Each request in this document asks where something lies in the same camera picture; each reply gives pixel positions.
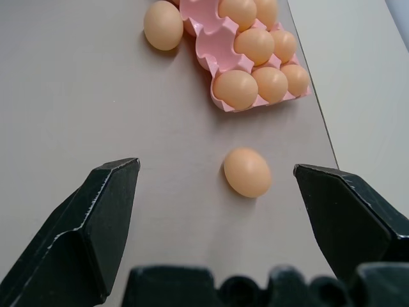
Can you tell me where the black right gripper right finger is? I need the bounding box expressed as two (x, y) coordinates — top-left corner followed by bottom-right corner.
(293, 164), (409, 282)

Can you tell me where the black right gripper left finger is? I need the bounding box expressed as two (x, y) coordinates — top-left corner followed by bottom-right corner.
(0, 157), (141, 307)

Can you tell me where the pink plastic egg tray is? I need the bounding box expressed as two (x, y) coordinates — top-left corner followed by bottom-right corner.
(174, 0), (313, 113)

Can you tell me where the brown egg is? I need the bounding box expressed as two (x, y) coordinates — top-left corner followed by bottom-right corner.
(270, 29), (298, 64)
(252, 0), (279, 31)
(218, 0), (258, 33)
(223, 147), (273, 198)
(212, 70), (259, 109)
(251, 67), (289, 105)
(143, 0), (185, 52)
(281, 64), (310, 98)
(233, 28), (275, 67)

